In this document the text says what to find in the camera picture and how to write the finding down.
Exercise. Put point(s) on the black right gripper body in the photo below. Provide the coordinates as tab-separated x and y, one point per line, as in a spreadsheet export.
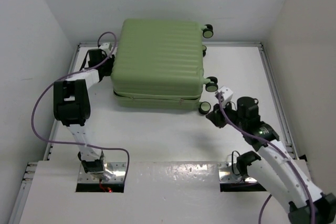
220	119

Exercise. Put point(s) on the metal base plate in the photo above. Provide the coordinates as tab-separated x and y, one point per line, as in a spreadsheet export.
228	174
114	175

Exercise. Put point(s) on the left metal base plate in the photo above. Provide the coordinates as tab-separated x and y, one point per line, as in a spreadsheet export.
114	175

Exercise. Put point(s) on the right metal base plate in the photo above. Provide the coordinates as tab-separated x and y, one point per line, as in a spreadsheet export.
228	174

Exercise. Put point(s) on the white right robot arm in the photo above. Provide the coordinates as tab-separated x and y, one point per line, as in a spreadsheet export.
270	164

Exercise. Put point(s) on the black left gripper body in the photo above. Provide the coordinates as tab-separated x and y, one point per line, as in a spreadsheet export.
108	65

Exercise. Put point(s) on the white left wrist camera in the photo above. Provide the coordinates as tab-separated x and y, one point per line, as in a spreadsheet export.
106	47

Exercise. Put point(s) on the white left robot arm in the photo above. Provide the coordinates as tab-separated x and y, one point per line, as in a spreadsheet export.
72	108

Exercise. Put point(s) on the green hard-shell suitcase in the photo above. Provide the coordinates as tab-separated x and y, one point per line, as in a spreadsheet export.
159	65

